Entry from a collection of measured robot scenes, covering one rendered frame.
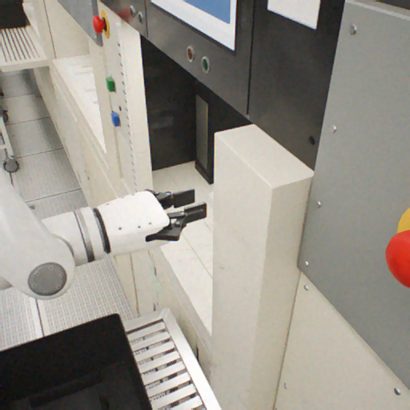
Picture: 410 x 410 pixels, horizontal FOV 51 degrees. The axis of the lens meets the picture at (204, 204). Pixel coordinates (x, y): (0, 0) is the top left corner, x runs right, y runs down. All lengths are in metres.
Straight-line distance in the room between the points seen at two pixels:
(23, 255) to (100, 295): 1.66
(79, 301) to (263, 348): 1.69
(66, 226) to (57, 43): 2.00
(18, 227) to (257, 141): 0.30
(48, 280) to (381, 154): 0.42
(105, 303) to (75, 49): 1.39
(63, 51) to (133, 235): 2.03
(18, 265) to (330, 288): 0.36
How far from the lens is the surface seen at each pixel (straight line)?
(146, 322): 1.10
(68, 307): 2.20
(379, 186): 0.35
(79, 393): 1.01
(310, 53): 0.40
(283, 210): 0.42
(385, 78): 0.33
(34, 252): 0.56
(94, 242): 0.65
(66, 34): 2.58
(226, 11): 0.53
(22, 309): 2.26
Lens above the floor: 1.62
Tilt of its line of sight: 37 degrees down
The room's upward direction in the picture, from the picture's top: straight up
